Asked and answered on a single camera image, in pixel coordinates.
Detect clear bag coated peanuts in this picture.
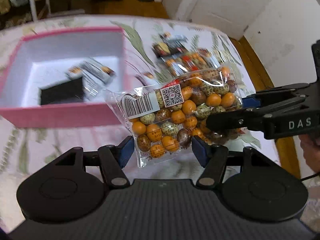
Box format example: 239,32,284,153
106,65,242,168

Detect black snack packet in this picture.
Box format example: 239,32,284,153
40,77,84,106

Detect black soda cracker packet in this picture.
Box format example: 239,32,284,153
152,40,188,58

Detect person right hand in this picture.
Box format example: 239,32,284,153
298,134,320,173

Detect floral bed sheet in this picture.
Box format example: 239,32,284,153
0,15,320,233

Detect pink cardboard box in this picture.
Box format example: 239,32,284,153
1,27,130,128

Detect white door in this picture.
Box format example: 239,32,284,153
187,0,288,41

